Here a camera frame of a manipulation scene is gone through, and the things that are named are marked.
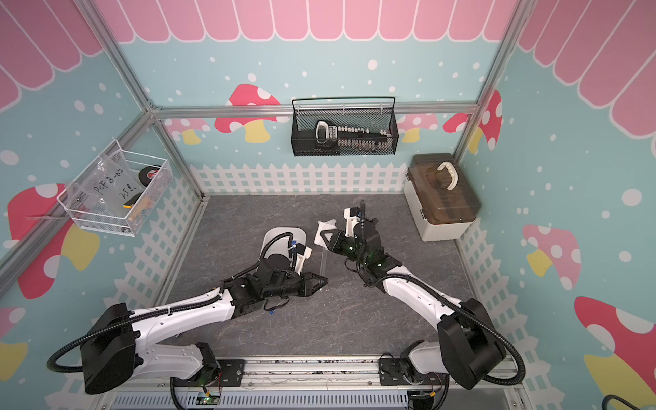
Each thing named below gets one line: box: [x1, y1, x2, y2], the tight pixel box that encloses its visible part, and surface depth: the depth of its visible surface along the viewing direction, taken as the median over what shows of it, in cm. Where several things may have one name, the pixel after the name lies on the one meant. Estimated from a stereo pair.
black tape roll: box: [138, 165, 161, 188], surface depth 82 cm
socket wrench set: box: [313, 120, 394, 153], surface depth 91 cm
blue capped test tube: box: [320, 246, 328, 277], surface depth 78 cm
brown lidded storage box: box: [403, 152, 482, 241], surface depth 101 cm
